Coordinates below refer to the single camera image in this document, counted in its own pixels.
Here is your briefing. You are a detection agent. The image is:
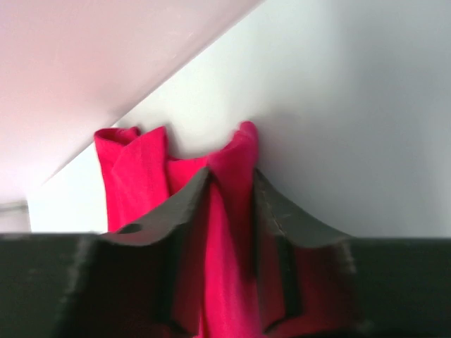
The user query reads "red t shirt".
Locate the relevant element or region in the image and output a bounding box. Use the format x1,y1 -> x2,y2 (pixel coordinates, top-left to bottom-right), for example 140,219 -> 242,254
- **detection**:
94,122 -> 267,337

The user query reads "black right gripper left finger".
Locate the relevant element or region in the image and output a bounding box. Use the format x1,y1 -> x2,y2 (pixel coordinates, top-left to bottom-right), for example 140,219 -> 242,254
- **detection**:
1,168 -> 209,337

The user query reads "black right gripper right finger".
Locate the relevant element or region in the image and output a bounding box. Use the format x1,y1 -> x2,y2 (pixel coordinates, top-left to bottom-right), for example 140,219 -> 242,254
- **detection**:
253,171 -> 450,337

